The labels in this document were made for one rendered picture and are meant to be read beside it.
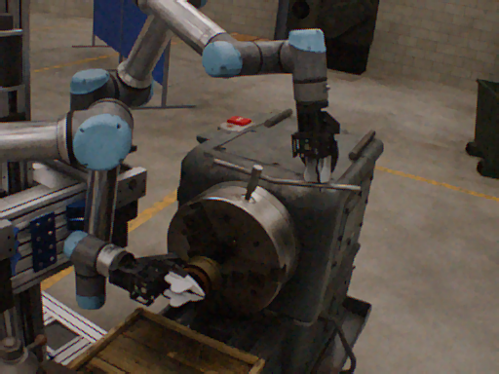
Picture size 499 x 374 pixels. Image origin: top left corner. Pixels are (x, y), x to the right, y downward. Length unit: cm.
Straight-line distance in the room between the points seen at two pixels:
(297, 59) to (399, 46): 1008
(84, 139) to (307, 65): 48
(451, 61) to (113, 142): 1027
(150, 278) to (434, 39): 1025
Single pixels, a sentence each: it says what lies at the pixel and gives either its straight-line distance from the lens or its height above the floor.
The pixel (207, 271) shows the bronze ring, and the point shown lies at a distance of 116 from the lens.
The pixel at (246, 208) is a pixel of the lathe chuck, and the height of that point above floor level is 123.
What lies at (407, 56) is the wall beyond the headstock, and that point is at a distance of 1116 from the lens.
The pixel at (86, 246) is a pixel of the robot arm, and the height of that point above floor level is 111.
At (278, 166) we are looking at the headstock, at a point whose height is 125.
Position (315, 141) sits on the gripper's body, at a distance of 111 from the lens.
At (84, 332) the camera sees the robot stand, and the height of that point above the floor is 22.
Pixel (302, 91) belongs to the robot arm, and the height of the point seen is 151.
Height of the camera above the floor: 175
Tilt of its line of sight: 23 degrees down
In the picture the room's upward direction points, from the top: 7 degrees clockwise
